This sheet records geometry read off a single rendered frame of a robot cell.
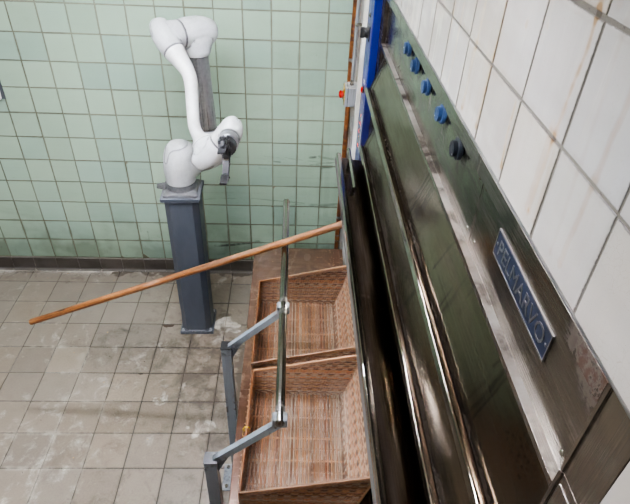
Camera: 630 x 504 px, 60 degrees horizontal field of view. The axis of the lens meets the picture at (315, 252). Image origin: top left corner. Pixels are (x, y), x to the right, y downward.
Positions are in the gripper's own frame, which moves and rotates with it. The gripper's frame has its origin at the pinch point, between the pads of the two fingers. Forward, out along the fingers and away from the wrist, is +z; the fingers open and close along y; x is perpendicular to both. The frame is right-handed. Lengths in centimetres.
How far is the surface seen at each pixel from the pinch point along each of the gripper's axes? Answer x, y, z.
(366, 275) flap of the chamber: -53, 7, 56
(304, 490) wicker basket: -34, 72, 94
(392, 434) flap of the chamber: -54, 7, 115
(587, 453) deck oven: -63, -53, 157
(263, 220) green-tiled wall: -8, 104, -115
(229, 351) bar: -5, 54, 47
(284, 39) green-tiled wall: -21, -16, -115
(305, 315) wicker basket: -35, 89, -9
